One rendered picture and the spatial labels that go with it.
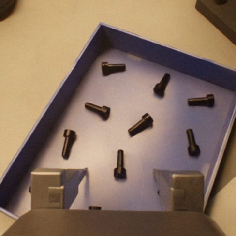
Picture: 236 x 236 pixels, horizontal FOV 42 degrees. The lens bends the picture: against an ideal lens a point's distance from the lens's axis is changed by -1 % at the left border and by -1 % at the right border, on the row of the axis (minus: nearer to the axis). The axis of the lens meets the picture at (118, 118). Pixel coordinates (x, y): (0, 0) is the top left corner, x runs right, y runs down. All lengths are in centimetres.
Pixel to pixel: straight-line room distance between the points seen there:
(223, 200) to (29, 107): 13
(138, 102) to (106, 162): 4
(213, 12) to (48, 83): 13
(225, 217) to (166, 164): 4
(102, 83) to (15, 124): 6
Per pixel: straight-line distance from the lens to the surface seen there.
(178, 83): 21
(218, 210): 19
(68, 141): 18
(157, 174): 16
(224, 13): 25
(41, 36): 24
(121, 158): 18
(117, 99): 20
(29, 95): 21
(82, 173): 16
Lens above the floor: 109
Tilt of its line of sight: 63 degrees down
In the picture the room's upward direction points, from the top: 2 degrees counter-clockwise
